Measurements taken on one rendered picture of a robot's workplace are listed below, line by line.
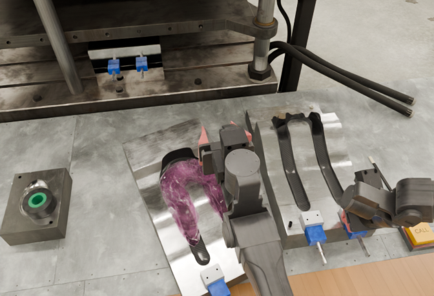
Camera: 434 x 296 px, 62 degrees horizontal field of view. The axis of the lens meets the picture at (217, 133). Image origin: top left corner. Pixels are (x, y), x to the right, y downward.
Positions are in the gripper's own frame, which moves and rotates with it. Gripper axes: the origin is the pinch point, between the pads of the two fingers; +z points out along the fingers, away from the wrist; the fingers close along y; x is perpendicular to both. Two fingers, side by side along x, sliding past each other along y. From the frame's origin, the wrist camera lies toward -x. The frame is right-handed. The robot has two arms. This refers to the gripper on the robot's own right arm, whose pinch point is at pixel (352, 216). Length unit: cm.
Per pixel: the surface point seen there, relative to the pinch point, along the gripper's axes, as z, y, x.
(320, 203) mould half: 4.7, 6.2, -4.5
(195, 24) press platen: 27, 31, -76
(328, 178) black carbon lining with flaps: 9.5, 0.3, -11.4
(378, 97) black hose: 26, -32, -39
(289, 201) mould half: 6.1, 14.4, -6.3
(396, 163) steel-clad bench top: 19.3, -27.9, -13.6
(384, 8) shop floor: 193, -167, -174
